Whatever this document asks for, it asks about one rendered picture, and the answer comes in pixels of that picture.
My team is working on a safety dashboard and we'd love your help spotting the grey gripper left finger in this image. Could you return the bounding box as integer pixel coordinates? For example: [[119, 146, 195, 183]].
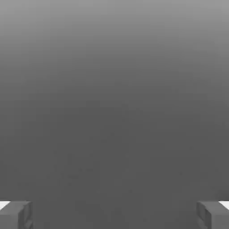
[[0, 200, 34, 229]]

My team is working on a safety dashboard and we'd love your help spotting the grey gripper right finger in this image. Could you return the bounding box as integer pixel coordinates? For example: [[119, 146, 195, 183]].
[[195, 200, 229, 229]]

